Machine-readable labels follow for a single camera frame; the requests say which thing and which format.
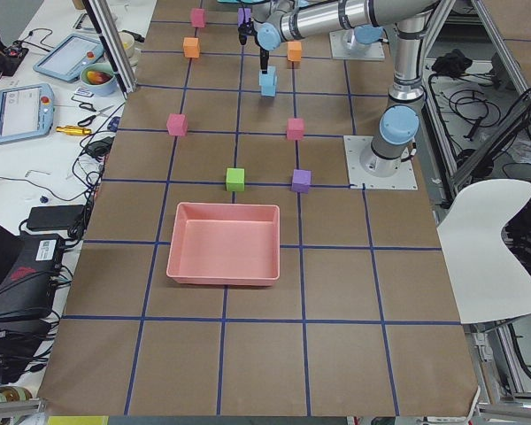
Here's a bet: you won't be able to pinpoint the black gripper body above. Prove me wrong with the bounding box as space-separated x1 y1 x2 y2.
259 46 270 71
238 18 253 44

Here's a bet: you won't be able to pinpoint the light blue block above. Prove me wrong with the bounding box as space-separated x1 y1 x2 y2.
260 84 277 97
258 66 277 88

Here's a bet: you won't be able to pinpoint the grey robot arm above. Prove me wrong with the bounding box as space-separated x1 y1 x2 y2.
250 0 440 177
237 15 384 49

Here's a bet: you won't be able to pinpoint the right purple foam block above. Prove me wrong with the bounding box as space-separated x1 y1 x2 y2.
237 7 251 26

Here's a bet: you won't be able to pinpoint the purple foam block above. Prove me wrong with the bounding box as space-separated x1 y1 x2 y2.
237 7 251 26
290 169 312 194

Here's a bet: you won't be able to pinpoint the near orange foam block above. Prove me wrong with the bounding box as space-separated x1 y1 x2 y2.
287 41 303 63

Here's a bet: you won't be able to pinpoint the orange foam block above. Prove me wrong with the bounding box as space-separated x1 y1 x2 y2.
182 37 201 58
287 41 303 63

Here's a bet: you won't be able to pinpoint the cyan plastic bin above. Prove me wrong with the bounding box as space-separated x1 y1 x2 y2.
217 0 259 4

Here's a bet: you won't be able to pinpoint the far right pink block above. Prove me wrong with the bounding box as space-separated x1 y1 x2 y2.
190 8 206 28

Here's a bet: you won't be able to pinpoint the pink block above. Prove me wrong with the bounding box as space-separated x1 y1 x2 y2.
190 8 206 28
166 113 189 136
286 118 305 141

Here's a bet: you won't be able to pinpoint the far orange foam block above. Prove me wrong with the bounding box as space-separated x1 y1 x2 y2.
182 37 201 58

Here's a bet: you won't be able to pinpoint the near left pink block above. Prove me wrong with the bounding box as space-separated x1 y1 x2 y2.
286 118 305 141

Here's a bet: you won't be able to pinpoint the far left pink block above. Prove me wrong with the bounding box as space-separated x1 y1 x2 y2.
166 113 189 136

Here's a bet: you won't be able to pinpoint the bowl with yellow lemon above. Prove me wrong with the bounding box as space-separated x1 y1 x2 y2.
119 32 141 66

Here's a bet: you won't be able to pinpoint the green foam block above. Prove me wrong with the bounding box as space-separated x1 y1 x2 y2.
226 167 245 192

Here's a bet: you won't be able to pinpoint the left purple foam block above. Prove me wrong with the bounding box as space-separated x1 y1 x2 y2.
290 169 312 194

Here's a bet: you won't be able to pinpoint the blue bowl with fruit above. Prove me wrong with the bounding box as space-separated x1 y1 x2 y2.
80 63 118 97

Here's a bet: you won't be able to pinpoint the far teach pendant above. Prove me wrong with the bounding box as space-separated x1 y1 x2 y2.
33 34 104 82

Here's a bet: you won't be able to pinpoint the teach pendant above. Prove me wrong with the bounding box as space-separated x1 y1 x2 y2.
33 34 104 82
0 83 55 144

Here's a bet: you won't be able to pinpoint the pink plastic bin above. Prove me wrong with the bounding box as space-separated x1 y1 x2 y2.
166 202 281 287

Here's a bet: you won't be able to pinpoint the brass cylinder tool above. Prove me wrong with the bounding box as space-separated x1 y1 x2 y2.
56 126 92 136

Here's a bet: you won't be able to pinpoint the near teach pendant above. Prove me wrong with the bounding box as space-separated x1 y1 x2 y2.
0 83 55 144

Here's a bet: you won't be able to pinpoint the black power adapter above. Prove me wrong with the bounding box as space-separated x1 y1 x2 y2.
26 205 85 231

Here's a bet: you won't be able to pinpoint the white chair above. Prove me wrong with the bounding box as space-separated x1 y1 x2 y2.
437 179 531 324

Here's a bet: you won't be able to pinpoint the black electronics box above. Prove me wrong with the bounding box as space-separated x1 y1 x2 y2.
0 233 65 322

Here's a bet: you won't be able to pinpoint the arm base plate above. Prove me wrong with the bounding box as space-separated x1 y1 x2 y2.
343 135 418 190
329 31 385 61

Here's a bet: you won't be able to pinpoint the aluminium frame post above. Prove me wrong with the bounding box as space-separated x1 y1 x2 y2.
83 0 136 96

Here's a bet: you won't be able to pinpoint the black handled scissors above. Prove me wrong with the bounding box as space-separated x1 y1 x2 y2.
77 105 112 128

